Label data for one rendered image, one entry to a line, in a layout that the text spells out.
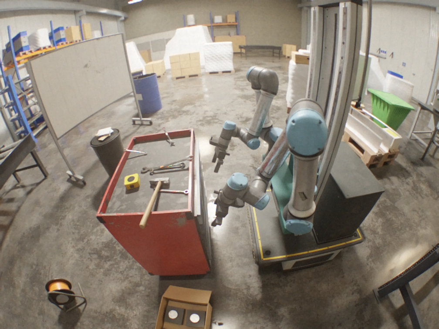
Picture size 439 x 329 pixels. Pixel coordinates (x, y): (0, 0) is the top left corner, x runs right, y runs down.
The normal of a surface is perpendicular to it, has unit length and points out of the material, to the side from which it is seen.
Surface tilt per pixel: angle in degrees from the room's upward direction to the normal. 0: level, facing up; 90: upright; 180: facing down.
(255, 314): 0
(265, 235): 0
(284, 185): 0
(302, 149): 83
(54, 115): 90
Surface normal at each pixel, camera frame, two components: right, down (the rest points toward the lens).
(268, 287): -0.06, -0.78
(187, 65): 0.19, 0.60
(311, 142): -0.41, 0.48
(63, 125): 0.94, 0.15
